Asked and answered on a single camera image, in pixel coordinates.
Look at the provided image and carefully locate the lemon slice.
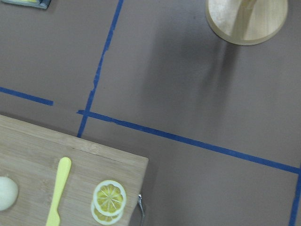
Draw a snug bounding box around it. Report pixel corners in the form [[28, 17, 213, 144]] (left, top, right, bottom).
[[90, 203, 123, 226], [93, 180, 127, 217]]

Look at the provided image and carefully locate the yellow plastic knife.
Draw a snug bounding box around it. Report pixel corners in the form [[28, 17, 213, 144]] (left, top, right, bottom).
[[46, 157, 71, 226]]

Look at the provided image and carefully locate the wooden cutting board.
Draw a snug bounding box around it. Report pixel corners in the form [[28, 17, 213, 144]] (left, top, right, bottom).
[[0, 116, 148, 226]]

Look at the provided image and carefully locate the wooden mug tree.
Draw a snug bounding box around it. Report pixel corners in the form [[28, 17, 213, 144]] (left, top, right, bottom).
[[206, 0, 288, 46]]

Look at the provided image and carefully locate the grey folded cloth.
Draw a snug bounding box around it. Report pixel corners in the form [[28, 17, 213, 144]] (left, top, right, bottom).
[[1, 0, 51, 9]]

